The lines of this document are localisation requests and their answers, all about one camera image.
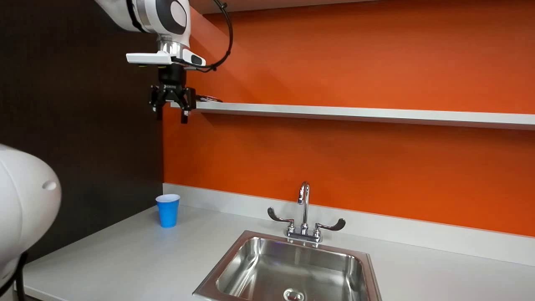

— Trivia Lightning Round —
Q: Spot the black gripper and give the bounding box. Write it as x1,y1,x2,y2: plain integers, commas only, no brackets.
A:
148,65,200,125

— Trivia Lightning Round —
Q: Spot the white counter backsplash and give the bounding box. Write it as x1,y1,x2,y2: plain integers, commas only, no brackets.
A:
161,182,535,269

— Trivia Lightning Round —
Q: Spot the dark wood cabinet panel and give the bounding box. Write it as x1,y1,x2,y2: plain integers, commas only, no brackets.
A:
0,0,168,264

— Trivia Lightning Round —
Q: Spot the blue plastic cup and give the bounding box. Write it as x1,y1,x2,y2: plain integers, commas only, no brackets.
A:
154,192,183,229

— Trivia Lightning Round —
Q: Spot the chrome faucet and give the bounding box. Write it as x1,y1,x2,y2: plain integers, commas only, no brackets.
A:
266,180,348,247

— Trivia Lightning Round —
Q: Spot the stainless steel sink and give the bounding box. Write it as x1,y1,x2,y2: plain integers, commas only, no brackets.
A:
193,229,385,301

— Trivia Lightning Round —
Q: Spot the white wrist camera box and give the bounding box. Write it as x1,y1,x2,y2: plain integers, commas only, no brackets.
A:
124,48,208,70

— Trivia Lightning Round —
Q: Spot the thin black camera cable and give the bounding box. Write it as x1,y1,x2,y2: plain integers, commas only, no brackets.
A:
200,0,236,75

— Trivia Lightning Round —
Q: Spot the long white wall shelf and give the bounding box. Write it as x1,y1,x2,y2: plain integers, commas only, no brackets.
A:
189,96,535,132

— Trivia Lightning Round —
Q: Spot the thick black cable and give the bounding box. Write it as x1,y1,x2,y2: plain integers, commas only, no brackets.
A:
0,250,29,301

